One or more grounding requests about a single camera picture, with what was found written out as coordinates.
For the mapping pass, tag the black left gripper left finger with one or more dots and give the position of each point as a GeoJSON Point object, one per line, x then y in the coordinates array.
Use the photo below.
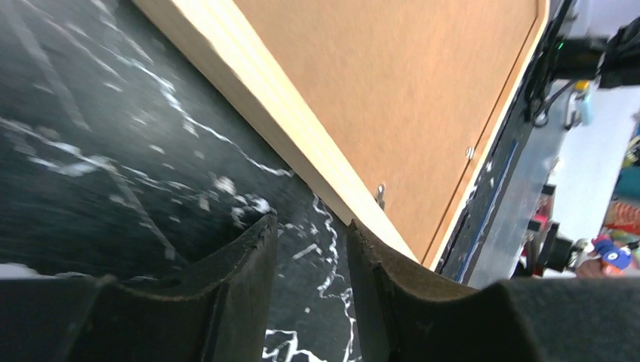
{"type": "Point", "coordinates": [213, 310]}

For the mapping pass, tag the wooden picture frame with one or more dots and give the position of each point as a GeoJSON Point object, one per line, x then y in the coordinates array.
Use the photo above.
{"type": "Point", "coordinates": [280, 115]}

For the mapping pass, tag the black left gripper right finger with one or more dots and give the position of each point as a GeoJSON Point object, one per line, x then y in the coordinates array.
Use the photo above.
{"type": "Point", "coordinates": [406, 312]}

